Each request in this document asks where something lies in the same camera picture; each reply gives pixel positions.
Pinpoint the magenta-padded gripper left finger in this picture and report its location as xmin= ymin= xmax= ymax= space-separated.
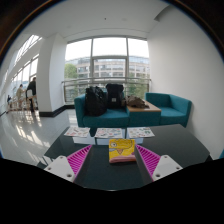
xmin=43 ymin=144 xmax=94 ymax=184

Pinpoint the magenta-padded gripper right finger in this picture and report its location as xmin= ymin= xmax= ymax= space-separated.
xmin=134 ymin=144 xmax=184 ymax=182

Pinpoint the orange pink yellow cartoon towel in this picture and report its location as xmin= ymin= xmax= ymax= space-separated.
xmin=108 ymin=138 xmax=138 ymax=164

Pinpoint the sticker sheet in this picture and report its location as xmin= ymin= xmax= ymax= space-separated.
xmin=94 ymin=127 xmax=124 ymax=139
xmin=127 ymin=126 xmax=156 ymax=139
xmin=63 ymin=126 xmax=91 ymax=138

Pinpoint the wooden sofa table top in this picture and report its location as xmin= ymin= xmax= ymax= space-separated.
xmin=126 ymin=100 xmax=162 ymax=113

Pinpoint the teal sofa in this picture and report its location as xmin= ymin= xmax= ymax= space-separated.
xmin=73 ymin=92 xmax=193 ymax=129

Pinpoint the brown crumpled jacket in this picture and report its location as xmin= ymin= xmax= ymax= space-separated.
xmin=124 ymin=94 xmax=150 ymax=109

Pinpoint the black soft bag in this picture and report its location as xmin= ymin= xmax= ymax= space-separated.
xmin=83 ymin=85 xmax=108 ymax=117

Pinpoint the person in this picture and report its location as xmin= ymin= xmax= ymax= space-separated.
xmin=15 ymin=83 xmax=27 ymax=109
xmin=25 ymin=76 xmax=38 ymax=113

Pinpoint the black backpack with label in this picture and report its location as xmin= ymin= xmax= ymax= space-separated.
xmin=105 ymin=83 xmax=125 ymax=110

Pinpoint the metal window railing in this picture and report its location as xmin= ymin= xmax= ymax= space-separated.
xmin=60 ymin=76 xmax=152 ymax=104

